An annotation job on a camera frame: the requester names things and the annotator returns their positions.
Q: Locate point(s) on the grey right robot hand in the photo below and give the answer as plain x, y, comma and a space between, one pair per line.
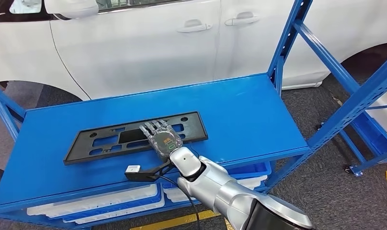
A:
163, 141

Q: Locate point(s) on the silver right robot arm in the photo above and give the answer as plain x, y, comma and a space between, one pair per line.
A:
219, 187

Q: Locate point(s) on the large blue metal shelf rack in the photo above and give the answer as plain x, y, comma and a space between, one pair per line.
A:
244, 111

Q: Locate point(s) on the white car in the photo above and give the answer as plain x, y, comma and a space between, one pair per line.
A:
133, 47

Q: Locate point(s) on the black plastic panel part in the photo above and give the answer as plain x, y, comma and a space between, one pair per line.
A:
196, 133

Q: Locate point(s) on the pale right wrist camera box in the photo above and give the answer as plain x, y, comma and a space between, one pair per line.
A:
133, 169

